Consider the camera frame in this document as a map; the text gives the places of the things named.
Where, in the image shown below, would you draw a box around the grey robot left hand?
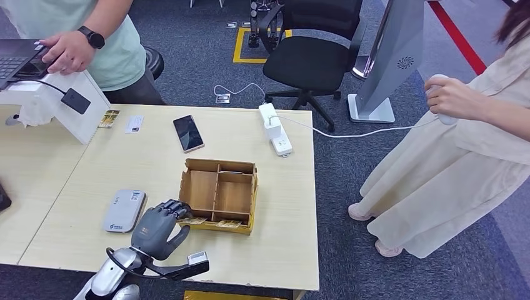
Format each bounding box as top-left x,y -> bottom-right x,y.
131,199 -> 193,262

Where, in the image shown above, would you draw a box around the person's hand with watch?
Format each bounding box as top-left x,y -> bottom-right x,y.
40,31 -> 97,76

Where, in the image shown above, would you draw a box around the beige person's hand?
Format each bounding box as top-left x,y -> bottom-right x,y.
424,76 -> 494,122

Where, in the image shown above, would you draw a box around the white black handheld controller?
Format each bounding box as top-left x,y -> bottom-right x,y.
426,73 -> 459,126

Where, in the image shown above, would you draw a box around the white ID card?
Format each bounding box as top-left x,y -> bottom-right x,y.
124,115 -> 145,134

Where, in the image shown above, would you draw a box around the grey card reader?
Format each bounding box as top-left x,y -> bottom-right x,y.
102,189 -> 148,234

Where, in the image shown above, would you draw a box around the person in pale green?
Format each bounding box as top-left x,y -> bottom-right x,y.
0,0 -> 165,106

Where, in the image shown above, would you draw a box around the gold room key card stack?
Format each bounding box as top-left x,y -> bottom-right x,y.
97,109 -> 122,129

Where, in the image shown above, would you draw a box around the person in beige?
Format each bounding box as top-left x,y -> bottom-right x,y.
347,0 -> 530,259

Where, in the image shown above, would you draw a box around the black wristwatch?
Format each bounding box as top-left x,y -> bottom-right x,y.
77,25 -> 106,50

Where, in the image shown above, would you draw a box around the black phone on stand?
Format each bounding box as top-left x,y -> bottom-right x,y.
16,47 -> 53,79

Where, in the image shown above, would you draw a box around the small black square device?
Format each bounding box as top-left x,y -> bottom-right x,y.
61,87 -> 92,116

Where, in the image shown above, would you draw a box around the black laptop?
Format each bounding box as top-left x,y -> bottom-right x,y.
0,38 -> 46,90

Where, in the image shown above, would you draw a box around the wooden compartment box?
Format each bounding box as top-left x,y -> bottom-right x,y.
177,157 -> 259,236

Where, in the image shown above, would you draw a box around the white desk stand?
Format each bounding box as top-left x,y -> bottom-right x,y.
0,68 -> 111,146

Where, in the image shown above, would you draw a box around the grey kiosk stand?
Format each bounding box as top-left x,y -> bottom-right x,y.
347,0 -> 426,124

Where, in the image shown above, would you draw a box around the white crumpled plastic wrap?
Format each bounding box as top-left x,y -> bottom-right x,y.
17,103 -> 54,127

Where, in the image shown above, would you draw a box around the black round stool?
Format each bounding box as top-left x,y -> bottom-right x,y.
142,45 -> 165,80

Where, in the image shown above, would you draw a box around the yellow box under desk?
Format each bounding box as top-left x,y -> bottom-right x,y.
183,289 -> 305,300

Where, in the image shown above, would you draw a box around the black smartphone rose-gold edge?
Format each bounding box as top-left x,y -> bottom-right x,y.
172,114 -> 206,154

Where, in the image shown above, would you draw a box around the pale shoe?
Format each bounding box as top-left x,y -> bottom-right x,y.
347,202 -> 376,221
374,239 -> 403,258

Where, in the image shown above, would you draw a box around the black office chair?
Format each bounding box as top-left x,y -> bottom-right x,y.
258,0 -> 369,133

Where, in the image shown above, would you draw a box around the white power strip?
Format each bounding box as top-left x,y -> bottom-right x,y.
258,102 -> 294,158

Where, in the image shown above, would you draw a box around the black object at desk edge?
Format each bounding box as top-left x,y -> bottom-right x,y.
0,182 -> 13,212

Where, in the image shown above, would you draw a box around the white plug adapter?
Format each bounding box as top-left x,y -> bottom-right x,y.
264,115 -> 283,140

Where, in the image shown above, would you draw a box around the black metal equipment legs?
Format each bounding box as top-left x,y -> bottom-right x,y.
247,0 -> 286,48

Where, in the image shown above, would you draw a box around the thin black device cable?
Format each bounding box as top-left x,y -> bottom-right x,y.
12,77 -> 68,96

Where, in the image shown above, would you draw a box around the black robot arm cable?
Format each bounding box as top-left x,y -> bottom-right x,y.
105,247 -> 166,280

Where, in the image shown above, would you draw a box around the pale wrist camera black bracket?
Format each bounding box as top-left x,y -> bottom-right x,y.
144,250 -> 211,283

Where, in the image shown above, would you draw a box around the long white charging cable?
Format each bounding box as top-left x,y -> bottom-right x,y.
269,114 -> 440,139

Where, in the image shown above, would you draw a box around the white power strip cord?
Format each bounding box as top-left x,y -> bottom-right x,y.
213,82 -> 268,104

